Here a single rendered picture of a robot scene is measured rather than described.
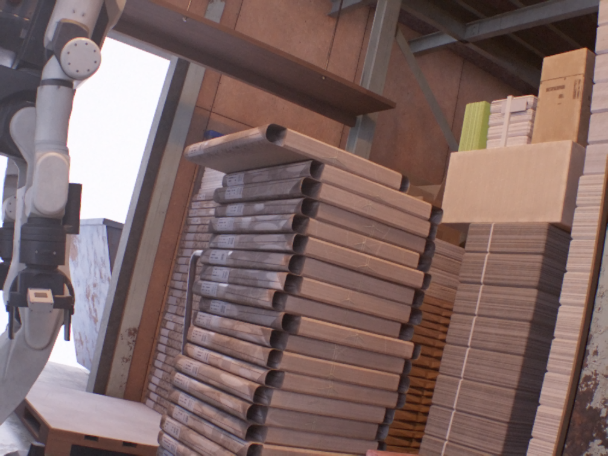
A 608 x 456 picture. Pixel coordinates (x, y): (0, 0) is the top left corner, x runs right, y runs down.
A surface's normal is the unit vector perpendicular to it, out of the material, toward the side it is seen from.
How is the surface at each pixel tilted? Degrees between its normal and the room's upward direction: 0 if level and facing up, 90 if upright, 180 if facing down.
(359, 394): 90
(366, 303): 90
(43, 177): 90
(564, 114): 90
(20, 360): 115
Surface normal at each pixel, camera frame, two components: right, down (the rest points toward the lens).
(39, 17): 0.44, 0.18
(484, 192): -0.82, -0.25
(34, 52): 0.29, 0.52
